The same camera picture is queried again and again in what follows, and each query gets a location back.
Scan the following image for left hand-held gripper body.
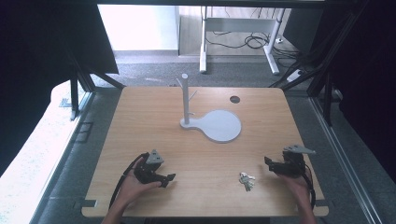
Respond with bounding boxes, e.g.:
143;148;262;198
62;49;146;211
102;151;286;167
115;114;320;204
134;148;164;185

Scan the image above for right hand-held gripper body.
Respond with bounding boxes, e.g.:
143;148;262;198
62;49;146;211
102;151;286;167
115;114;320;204
275;144;317;179

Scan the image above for bunch of silver keys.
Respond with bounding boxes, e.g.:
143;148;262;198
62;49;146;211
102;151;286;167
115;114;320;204
238;171;257;192

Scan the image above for white key holder stand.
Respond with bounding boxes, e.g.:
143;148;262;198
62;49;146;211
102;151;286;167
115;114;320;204
176;73;243;144

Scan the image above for person's right hand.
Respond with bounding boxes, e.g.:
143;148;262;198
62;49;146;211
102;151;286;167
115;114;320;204
276;173;310;203

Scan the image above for person's left hand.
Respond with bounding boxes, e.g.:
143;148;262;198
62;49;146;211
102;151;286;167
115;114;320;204
118;157;163;208

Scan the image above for white power strip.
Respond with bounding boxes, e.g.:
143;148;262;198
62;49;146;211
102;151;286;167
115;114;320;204
286;68;304;84

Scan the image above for dark curtain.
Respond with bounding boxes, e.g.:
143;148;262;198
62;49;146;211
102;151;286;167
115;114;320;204
311;0;396;185
0;0;120;176

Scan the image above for white cabinet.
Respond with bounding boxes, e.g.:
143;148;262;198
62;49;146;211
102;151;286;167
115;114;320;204
97;4;180;52

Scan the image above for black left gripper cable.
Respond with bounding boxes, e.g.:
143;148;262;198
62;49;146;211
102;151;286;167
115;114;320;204
108;151;150;210

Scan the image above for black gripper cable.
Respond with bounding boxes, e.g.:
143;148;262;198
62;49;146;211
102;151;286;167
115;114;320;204
302;162;318;210
108;151;150;210

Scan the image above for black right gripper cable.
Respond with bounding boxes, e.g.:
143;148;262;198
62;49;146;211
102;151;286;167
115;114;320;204
302;162;318;210

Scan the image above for aluminium floor rail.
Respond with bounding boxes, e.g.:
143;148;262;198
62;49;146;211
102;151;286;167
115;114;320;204
310;96;385;224

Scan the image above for black metal frame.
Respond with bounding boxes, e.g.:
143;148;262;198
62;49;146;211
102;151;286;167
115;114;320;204
68;54;126;121
269;1;370;127

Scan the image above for black floor cables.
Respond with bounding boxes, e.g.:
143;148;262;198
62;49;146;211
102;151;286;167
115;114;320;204
205;29;302;61

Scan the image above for white desk frame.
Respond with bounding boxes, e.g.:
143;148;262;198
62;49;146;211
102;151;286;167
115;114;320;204
198;6;287;76

